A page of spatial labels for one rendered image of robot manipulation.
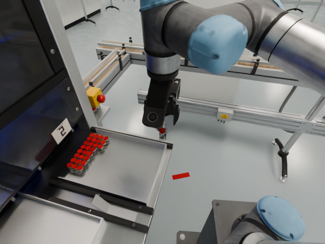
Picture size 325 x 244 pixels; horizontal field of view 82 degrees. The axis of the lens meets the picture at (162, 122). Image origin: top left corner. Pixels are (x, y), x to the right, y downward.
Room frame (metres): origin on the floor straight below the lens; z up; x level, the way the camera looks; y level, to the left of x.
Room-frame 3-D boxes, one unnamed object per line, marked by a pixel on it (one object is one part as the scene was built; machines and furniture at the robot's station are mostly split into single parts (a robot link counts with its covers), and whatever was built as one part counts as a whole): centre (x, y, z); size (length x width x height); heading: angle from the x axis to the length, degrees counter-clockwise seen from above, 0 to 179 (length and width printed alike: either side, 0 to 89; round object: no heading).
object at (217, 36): (0.30, -0.08, 1.43); 0.11 x 0.11 x 0.08; 39
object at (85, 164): (0.46, 0.29, 0.90); 0.18 x 0.02 x 0.05; 164
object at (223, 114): (1.16, -0.52, 0.50); 0.12 x 0.05 x 0.09; 74
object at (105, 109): (0.75, 0.37, 0.87); 0.14 x 0.13 x 0.02; 74
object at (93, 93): (0.73, 0.34, 0.99); 0.08 x 0.07 x 0.07; 74
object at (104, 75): (1.04, 0.40, 0.92); 0.69 x 0.16 x 0.16; 164
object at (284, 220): (0.18, -0.31, 0.96); 0.13 x 0.12 x 0.14; 129
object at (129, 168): (0.43, 0.18, 0.90); 0.34 x 0.26 x 0.04; 74
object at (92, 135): (0.47, 0.33, 0.90); 0.18 x 0.02 x 0.05; 164
